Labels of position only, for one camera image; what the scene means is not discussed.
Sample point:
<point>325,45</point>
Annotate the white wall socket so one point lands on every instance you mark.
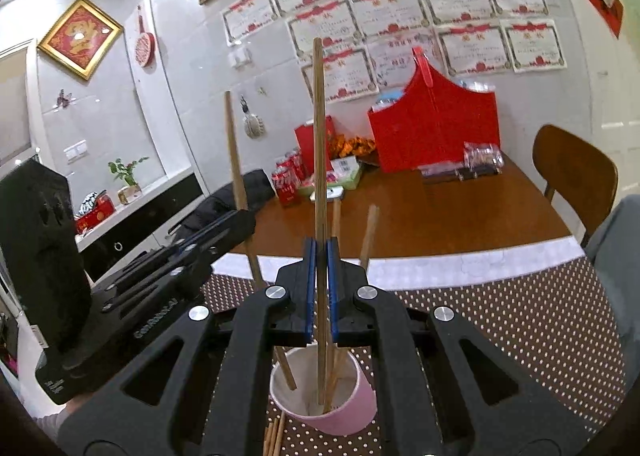
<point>76,150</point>

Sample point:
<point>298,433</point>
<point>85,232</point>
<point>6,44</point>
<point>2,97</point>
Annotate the white door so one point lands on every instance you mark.
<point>620,110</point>

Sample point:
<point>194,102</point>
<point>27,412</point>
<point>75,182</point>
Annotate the black white cabinet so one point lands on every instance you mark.
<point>150,221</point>

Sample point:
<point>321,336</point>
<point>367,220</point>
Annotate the red gift bag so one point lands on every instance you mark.
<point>435,135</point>

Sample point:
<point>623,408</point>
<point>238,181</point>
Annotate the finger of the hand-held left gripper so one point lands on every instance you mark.
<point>225,221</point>
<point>220,248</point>

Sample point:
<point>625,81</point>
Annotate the butterfly wall decoration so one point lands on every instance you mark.
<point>65,99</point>

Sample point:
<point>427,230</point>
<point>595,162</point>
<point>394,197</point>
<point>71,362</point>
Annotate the bunch of wooden chopsticks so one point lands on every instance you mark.
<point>274,438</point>

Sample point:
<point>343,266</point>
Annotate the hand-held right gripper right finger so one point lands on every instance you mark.
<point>333,296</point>

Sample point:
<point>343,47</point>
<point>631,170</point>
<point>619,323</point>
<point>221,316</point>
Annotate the red cardboard box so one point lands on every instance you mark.
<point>306,145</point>

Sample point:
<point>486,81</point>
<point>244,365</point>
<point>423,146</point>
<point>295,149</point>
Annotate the red door poster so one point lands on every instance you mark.
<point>605,0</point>

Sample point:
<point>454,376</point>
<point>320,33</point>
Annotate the dark wrapped package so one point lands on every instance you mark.
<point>445,173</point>

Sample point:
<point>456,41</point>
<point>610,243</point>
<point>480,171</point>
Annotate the green flat box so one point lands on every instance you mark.
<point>350,183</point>

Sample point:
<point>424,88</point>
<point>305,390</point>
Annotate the orange snack bag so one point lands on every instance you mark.
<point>352,145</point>

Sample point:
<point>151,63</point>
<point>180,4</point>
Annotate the red round hanging ornament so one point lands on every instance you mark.
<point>145,48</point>

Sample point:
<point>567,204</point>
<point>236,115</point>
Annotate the small green potted plant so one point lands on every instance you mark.
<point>127,175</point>

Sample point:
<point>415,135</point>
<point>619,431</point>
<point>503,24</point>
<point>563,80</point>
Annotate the brown wooden chair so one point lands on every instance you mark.
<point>575,175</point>

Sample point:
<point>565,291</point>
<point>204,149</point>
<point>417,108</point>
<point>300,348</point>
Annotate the gold framed red picture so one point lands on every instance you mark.
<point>80,38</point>

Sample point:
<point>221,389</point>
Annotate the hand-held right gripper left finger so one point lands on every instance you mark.
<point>309,296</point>

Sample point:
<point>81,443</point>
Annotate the white cloth strip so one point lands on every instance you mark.
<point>450,268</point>

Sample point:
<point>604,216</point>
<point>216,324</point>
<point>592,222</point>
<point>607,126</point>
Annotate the blue white package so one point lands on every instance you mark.
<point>390,99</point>

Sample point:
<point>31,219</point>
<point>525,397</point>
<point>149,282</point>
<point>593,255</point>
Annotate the pink paper cup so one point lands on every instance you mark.
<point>350,416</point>

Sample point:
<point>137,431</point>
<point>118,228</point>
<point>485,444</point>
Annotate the wall of award certificates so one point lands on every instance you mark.
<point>450,0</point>

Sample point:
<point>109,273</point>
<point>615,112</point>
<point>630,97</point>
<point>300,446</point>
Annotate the person's grey trouser leg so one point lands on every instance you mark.
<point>617,246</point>

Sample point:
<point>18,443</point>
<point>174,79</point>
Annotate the clear plastic snack bag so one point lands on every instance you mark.
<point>482,155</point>

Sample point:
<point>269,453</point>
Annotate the hanging silver ornament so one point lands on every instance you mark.
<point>254,126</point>

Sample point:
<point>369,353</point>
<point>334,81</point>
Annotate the red cola can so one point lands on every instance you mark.
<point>299,154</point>
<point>295,166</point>
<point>286,191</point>

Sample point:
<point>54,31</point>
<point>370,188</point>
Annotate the brown dotted placemat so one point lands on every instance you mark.
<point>500,336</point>

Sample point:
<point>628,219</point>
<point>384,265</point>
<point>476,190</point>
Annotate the white small device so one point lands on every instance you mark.
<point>332,193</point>

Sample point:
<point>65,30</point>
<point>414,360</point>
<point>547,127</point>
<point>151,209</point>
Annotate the red gift tin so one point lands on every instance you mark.
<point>95,218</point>

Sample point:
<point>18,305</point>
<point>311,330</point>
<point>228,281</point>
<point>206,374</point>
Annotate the slim wooden chopstick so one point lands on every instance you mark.
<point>370,231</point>
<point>336,216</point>
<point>235,160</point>
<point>318,135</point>

